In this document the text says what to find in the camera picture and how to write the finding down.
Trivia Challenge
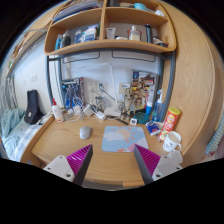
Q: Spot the teal round tin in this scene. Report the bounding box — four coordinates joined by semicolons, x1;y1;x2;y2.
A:
135;112;149;124

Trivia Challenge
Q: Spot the Groot figurine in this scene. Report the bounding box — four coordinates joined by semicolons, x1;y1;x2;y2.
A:
121;93;132;122

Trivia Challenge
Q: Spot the pastel cloud mouse pad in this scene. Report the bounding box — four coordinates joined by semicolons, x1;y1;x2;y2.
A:
101;126;148;152

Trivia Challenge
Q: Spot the dark bottle on shelf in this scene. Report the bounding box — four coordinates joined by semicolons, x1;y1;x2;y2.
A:
144;24;153;43

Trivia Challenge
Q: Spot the red yellow chips can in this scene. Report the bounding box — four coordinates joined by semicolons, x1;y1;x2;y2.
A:
159;107;180;141

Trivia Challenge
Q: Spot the wooden wall shelf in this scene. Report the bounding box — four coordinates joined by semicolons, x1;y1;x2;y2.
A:
44;0;176;55

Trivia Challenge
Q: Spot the white desk lamp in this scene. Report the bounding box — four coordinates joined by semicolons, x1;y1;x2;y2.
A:
99;63;121;117

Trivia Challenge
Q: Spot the white pump bottle on shelf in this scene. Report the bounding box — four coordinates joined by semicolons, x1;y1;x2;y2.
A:
129;26;141;41

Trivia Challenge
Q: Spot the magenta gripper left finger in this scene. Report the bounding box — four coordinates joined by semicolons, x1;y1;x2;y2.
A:
44;145;93;186

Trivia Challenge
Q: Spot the colourful figure box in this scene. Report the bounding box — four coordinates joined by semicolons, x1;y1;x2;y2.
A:
132;70;156;110

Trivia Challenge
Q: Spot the white bottle red cap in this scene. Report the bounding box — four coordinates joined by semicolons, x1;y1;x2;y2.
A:
52;99;64;122

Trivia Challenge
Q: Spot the blue snack packet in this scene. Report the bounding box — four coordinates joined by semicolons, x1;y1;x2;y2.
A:
146;121;161;136

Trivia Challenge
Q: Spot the white power adapter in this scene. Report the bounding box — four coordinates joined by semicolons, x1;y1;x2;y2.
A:
83;105;94;116

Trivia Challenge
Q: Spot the blue spray bottle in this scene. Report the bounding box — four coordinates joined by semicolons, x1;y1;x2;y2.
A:
152;89;163;122

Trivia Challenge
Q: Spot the small white cube clock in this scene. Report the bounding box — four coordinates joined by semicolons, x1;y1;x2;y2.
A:
130;118;137;125

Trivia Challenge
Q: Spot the light blue blanket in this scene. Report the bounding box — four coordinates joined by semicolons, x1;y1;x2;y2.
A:
0;108;25;158

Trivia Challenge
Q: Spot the grey computer mouse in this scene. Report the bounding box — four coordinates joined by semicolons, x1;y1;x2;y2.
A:
80;126;91;140

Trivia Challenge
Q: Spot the blue robot model box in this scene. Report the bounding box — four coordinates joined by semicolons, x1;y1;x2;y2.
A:
62;77;85;109

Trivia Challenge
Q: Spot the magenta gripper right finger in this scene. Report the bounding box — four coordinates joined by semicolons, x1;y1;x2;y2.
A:
134;145;182;185

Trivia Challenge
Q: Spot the white tube on shelf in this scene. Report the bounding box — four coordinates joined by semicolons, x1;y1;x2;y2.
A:
106;28;116;39

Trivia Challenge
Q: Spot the white ceramic mug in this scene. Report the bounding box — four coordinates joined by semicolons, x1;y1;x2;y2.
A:
163;131;182;152

